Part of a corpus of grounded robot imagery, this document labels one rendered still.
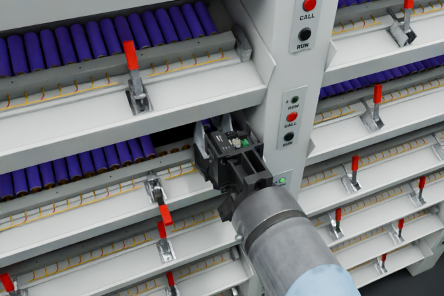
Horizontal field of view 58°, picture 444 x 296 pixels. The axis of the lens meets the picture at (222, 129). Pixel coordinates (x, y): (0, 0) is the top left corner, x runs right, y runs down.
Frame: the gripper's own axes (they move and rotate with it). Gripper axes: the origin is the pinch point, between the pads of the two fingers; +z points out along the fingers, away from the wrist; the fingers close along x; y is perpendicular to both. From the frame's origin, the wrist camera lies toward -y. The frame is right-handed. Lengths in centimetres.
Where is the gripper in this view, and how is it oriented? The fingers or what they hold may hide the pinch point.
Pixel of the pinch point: (206, 128)
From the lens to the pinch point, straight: 69.6
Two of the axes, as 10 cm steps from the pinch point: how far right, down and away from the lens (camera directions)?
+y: 0.0, -7.5, -6.7
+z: -3.9, -6.1, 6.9
